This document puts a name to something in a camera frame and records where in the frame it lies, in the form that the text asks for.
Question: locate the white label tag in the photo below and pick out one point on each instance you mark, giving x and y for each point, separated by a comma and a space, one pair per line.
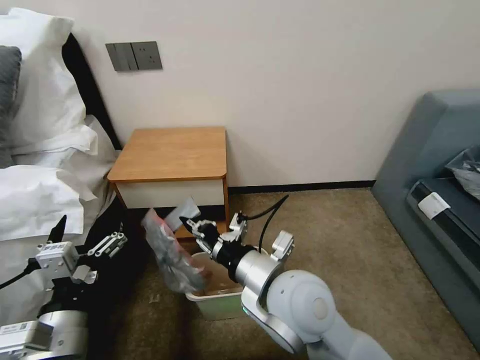
434, 204

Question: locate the grey wall socket panel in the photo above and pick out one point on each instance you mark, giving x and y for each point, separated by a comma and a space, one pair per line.
147, 55

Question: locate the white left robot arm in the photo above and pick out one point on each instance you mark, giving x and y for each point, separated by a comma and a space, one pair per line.
52, 333

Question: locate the grey plastic bag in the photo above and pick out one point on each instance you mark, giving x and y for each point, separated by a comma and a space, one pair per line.
467, 172

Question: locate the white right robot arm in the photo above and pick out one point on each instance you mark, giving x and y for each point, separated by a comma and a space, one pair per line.
307, 300

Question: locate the grey wall switch panel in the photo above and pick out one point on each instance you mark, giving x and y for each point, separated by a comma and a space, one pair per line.
119, 56

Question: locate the black baseboard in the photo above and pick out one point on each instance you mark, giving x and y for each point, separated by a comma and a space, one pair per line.
300, 186

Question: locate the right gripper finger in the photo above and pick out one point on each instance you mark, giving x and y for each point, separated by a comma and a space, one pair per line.
204, 247
204, 227

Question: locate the black flat case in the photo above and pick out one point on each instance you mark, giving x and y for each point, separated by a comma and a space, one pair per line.
457, 221

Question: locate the large white pillow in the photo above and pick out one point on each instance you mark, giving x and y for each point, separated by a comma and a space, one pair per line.
45, 86

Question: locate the wooden nightstand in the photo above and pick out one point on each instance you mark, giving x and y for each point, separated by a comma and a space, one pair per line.
172, 157

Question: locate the white duvet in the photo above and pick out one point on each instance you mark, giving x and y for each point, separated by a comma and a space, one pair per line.
33, 198

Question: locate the dark grey pillow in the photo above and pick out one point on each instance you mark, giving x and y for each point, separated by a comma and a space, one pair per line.
8, 97

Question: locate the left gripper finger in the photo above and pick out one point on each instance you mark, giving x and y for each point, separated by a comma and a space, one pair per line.
105, 245
56, 232

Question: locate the grey-blue sofa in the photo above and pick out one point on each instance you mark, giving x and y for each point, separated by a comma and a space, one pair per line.
412, 157

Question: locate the pale green trash can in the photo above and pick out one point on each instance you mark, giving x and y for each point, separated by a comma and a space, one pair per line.
219, 300

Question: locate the black headboard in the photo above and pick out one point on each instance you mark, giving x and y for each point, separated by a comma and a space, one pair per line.
90, 86

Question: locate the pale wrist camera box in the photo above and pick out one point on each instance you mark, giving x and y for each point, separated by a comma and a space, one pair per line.
55, 258
237, 225

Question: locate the grey translucent garbage bag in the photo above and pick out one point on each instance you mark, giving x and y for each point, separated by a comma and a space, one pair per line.
170, 258

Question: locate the pale bed sheet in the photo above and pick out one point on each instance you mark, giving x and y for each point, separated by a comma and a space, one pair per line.
101, 165

